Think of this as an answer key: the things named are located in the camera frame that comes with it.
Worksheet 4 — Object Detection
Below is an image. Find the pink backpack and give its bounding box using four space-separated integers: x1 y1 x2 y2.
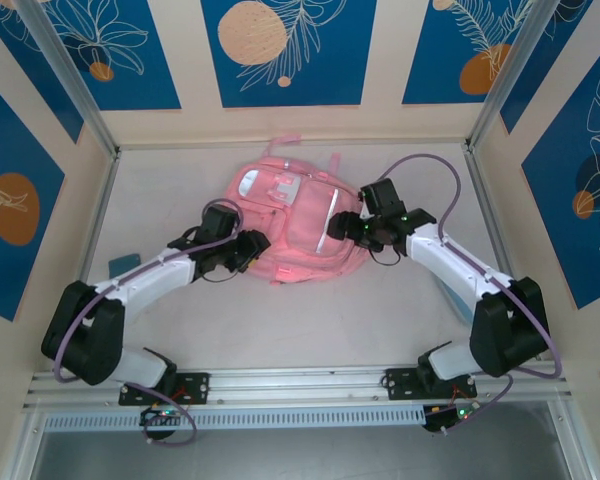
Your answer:
223 132 369 286

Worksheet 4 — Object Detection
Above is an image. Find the small teal pouch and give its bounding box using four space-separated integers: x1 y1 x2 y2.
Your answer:
107 253 142 279

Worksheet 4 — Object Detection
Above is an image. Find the light blue pencil case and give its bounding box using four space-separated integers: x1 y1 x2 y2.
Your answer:
442 284 474 326

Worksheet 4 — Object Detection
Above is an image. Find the small controller board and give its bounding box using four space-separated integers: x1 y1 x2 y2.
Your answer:
424 402 481 434
139 405 181 426

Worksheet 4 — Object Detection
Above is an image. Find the grey metal panel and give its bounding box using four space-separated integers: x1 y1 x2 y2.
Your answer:
9 399 589 480

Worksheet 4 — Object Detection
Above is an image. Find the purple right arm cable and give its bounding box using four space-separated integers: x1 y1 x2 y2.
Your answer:
377 153 564 436

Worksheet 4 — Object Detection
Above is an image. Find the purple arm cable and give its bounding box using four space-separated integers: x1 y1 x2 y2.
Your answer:
377 153 564 436
52 198 245 447

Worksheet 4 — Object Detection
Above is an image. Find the aluminium side rail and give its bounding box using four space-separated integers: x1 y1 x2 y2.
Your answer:
52 147 124 374
462 144 541 361

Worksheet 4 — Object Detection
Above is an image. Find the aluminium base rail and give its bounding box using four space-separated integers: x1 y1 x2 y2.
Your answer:
22 362 574 414

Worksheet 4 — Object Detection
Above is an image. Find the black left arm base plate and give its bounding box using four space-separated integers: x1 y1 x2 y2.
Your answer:
118 370 211 407

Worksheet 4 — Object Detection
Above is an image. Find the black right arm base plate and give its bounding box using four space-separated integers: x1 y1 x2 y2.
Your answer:
385 367 479 402

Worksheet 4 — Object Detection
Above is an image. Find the grey slotted cable duct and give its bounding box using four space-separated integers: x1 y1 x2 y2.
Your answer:
43 403 426 434

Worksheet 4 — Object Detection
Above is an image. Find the aluminium frame post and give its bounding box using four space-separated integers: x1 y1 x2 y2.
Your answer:
14 0 121 159
463 0 581 154

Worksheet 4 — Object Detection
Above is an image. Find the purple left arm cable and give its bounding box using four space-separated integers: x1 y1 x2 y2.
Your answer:
52 198 245 447

